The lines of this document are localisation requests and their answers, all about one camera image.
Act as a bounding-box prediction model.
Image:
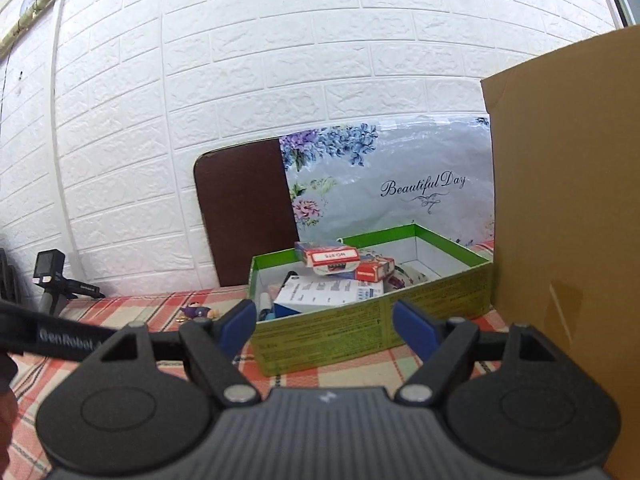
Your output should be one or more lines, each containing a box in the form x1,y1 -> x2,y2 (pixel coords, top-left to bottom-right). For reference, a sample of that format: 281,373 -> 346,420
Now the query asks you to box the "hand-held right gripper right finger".
392,297 -> 559,404

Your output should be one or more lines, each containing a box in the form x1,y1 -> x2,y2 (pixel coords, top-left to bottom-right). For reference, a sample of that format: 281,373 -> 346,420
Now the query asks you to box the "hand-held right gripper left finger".
84,298 -> 262,407

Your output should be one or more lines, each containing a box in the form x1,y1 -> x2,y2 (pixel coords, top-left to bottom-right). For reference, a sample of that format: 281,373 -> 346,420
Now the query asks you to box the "blue red card box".
353,256 -> 397,283
293,240 -> 362,277

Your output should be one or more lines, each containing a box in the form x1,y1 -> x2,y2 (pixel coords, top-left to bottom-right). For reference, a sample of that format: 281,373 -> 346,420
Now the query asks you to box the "white printed carton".
273,275 -> 385,320

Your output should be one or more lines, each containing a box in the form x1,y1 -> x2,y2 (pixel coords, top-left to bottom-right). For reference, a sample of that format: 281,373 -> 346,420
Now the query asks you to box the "green cardboard box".
248,223 -> 495,378

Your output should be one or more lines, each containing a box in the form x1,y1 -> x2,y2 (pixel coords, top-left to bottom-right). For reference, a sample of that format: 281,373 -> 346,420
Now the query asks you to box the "floral patterned packet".
385,262 -> 444,291

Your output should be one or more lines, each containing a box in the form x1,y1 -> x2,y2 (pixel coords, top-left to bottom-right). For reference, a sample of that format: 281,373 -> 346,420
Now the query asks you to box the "black grey hand-held device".
32,249 -> 106,314

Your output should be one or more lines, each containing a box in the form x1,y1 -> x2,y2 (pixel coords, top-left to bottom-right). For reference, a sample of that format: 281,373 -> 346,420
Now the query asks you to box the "plaid tablecloth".
0,241 -> 509,480

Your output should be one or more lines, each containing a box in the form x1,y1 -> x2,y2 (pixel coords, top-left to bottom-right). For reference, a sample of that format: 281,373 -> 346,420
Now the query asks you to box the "brown board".
193,137 -> 301,289

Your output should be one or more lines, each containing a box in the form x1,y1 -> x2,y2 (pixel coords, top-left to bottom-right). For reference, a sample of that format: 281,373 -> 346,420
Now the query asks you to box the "floral plastic bag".
278,115 -> 496,261

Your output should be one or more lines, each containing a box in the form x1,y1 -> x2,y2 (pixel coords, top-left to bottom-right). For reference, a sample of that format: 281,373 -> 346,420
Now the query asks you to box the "large brown cardboard box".
479,24 -> 640,480

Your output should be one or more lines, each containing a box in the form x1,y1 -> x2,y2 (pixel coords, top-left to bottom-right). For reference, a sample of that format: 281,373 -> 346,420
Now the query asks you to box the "keychain with purple figure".
180,301 -> 221,322

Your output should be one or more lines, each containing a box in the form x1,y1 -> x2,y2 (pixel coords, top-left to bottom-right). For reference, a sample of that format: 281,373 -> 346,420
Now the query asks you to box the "white wall conduit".
49,0 -> 81,261

